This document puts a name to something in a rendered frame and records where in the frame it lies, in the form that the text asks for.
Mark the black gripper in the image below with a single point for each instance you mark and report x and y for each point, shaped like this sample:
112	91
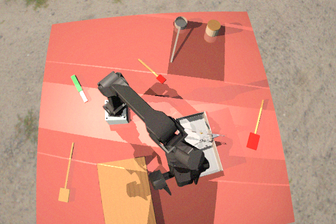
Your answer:
158	179

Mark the white rectangular roasting tin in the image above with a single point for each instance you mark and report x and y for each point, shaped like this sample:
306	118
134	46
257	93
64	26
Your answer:
198	122

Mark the light wooden board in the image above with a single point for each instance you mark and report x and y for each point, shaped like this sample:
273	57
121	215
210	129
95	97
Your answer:
126	192

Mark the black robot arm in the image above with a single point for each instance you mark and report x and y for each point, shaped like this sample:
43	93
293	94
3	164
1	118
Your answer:
161	128

